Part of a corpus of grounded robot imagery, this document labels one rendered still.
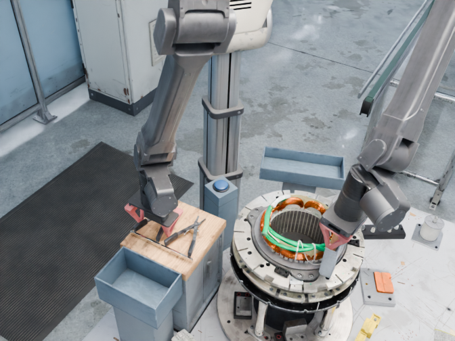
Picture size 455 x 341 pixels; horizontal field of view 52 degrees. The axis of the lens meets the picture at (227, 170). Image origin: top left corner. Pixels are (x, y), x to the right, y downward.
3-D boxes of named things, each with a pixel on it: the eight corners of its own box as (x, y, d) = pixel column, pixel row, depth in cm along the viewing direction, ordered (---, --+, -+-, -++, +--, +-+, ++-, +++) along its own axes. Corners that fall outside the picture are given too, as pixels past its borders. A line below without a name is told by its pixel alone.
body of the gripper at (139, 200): (164, 223, 107) (163, 201, 102) (128, 207, 111) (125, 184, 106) (179, 206, 112) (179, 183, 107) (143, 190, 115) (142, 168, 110)
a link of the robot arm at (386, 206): (403, 145, 87) (376, 134, 82) (443, 188, 80) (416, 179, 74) (361, 190, 93) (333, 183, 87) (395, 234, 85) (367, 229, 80)
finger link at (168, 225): (169, 248, 112) (168, 222, 106) (144, 237, 115) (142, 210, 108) (183, 230, 117) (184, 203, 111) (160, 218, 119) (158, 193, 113)
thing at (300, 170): (328, 220, 162) (344, 156, 143) (327, 243, 154) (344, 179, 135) (256, 209, 164) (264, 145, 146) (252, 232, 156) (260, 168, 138)
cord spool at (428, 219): (435, 245, 154) (442, 231, 149) (416, 238, 156) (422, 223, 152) (439, 233, 158) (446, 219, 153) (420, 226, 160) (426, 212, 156)
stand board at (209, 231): (185, 281, 109) (185, 275, 108) (120, 249, 116) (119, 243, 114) (226, 226, 123) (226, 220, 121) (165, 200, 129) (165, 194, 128)
